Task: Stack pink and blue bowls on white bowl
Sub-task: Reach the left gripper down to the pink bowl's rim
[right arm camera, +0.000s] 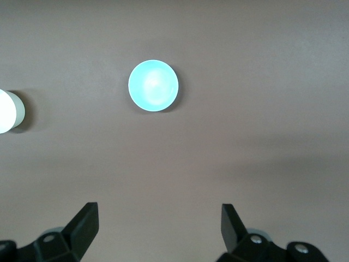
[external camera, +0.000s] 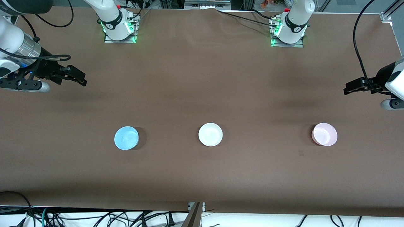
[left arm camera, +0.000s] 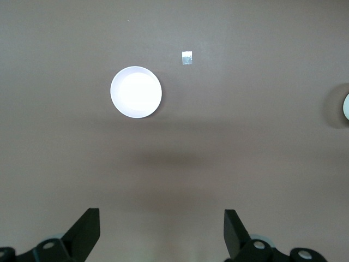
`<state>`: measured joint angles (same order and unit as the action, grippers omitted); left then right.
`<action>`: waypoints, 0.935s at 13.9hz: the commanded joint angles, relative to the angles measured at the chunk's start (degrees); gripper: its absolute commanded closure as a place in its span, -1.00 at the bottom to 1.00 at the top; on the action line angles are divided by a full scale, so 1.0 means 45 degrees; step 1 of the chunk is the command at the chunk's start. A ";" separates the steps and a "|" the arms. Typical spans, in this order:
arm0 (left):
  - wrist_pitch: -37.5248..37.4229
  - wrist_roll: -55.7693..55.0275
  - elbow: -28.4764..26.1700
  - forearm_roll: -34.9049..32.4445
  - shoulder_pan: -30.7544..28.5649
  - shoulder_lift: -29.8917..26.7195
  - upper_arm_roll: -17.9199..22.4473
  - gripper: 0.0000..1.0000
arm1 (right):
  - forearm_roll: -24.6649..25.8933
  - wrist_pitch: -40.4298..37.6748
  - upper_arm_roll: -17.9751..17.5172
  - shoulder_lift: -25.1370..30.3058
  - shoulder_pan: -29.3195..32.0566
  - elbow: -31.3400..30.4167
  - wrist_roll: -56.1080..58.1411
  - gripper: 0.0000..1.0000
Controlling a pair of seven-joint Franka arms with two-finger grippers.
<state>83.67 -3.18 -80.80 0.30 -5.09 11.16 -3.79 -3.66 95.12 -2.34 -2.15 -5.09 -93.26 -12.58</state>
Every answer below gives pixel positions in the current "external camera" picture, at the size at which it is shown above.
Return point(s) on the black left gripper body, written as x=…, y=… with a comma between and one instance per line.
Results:
x=376, y=81

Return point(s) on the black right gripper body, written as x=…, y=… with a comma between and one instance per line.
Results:
x=45, y=68

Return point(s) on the pink bowl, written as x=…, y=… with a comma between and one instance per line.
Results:
x=325, y=135

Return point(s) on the blue bowl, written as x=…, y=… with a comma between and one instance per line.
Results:
x=126, y=138

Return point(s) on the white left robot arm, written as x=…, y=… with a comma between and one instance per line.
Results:
x=295, y=22

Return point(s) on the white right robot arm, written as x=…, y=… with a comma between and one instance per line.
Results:
x=113, y=19

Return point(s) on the white bowl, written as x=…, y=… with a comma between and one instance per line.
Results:
x=210, y=134

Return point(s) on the aluminium corner profile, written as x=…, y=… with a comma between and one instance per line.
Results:
x=389, y=12

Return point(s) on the brown table cover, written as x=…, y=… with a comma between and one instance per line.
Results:
x=202, y=88

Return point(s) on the grey equipment rack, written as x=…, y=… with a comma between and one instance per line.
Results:
x=206, y=3

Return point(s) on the black power plug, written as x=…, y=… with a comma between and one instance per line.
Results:
x=171, y=219

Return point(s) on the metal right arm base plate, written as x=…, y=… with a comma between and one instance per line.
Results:
x=109, y=40

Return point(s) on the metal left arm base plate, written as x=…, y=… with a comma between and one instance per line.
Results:
x=284, y=45

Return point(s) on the aluminium frame post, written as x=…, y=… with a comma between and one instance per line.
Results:
x=194, y=216

